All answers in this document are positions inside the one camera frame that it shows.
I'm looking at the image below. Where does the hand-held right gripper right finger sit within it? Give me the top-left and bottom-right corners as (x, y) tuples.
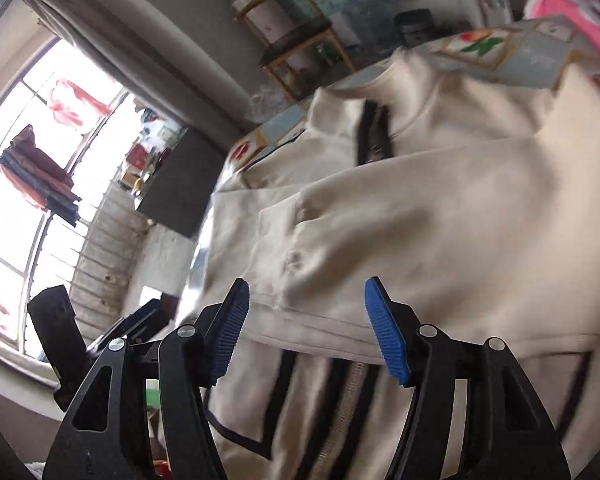
(364, 276), (571, 480)

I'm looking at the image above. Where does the pink blanket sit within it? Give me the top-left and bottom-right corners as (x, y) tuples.
(522, 0), (600, 81)

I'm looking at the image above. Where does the red box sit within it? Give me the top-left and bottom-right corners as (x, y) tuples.
(126, 142), (153, 168)

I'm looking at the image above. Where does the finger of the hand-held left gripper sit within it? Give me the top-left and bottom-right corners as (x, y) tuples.
(86, 298), (165, 356)

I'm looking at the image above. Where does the white water dispenser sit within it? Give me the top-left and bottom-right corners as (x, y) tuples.
(475, 0), (513, 28)

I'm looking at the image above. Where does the grey curtain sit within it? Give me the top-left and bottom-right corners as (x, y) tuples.
(17, 0), (261, 127)

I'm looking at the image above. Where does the maroon hanging garment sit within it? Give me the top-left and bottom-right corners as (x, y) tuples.
(0, 125), (83, 228)

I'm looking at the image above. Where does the fruit print tablecloth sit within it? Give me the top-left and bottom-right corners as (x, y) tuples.
(190, 16), (600, 301)

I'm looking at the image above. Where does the cream zip jacket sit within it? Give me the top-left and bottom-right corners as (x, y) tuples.
(177, 50), (600, 480)

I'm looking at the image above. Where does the black low cabinet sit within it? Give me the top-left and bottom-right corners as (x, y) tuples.
(135, 127), (226, 238)

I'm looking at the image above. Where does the pale cylindrical container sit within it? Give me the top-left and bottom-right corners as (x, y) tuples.
(232, 0), (301, 47)

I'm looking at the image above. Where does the black round container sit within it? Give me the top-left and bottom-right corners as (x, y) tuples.
(394, 9), (437, 50)

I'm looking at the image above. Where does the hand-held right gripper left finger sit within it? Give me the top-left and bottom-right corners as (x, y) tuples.
(41, 277), (251, 480)

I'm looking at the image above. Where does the red hanging garment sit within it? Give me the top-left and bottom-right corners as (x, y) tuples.
(45, 77), (112, 133)

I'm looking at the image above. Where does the empty clear water jug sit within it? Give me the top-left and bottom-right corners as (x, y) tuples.
(347, 2), (398, 53)

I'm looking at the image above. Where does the wooden chair with dark seat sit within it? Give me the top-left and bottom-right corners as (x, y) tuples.
(232, 0), (356, 103)

